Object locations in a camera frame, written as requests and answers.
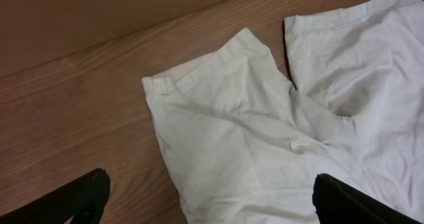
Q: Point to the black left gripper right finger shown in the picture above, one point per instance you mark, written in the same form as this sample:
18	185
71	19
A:
337	202

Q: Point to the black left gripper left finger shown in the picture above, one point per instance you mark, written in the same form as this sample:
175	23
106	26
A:
82	200

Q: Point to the beige shorts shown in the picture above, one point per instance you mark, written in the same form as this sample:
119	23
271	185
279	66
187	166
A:
243	143

